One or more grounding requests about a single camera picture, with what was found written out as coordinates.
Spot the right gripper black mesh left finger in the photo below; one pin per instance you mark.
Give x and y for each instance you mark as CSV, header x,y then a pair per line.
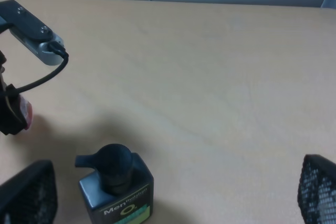
x,y
31,195

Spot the black pump bottle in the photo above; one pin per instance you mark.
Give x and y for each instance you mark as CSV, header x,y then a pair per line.
x,y
121,187

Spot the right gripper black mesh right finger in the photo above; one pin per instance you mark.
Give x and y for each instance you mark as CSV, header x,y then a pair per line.
x,y
316,190

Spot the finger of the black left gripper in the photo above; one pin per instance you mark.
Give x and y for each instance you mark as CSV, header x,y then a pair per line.
x,y
12,120

